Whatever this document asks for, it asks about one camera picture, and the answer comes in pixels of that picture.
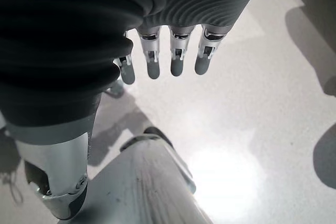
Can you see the silver robot right leg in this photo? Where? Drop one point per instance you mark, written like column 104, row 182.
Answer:
column 141, row 182

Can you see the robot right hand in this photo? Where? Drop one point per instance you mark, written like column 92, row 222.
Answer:
column 78, row 24

